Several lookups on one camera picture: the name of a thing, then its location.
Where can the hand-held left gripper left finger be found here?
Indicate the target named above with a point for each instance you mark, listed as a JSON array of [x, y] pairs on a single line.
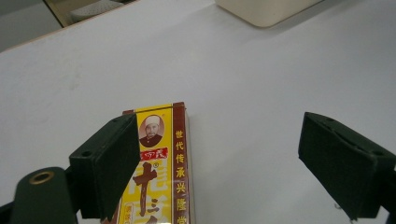
[[109, 165]]

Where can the yellow and red spice box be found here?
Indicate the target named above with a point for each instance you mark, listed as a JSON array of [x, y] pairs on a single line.
[[166, 161]]

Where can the white perforated object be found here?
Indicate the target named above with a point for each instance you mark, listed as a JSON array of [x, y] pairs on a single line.
[[93, 9]]

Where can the white plastic divided container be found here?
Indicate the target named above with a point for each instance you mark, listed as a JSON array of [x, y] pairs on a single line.
[[267, 11]]

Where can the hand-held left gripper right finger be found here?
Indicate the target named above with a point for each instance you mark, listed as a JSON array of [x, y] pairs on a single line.
[[339, 165]]

